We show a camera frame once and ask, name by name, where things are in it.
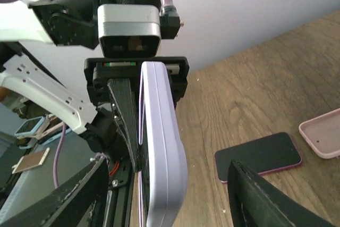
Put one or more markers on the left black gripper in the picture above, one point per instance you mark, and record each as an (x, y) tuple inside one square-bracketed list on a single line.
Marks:
[(118, 80)]

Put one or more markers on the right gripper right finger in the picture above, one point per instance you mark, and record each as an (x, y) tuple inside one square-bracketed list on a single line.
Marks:
[(254, 201)]

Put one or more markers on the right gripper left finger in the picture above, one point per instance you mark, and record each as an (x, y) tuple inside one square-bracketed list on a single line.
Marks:
[(84, 194)]

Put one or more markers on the black screen pink phone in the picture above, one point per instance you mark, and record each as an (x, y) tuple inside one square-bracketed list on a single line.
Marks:
[(264, 155)]

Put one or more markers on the lavender phone case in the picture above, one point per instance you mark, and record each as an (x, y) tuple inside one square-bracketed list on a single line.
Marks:
[(168, 170)]

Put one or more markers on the pink phone case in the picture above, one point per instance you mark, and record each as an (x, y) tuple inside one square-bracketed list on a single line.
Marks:
[(322, 134)]

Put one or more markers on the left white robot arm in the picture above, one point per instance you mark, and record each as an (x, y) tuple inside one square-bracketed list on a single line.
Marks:
[(35, 29)]

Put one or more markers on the tan flat phone outside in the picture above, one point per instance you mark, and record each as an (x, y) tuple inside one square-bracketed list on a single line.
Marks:
[(30, 161)]

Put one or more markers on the black front mounting rail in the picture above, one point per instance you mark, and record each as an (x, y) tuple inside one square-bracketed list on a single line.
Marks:
[(119, 197)]

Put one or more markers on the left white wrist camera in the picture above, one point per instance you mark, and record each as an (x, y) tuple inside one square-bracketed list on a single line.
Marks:
[(128, 31)]

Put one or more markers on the phones stack outside enclosure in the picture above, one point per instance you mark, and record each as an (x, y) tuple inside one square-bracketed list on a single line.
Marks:
[(38, 130)]

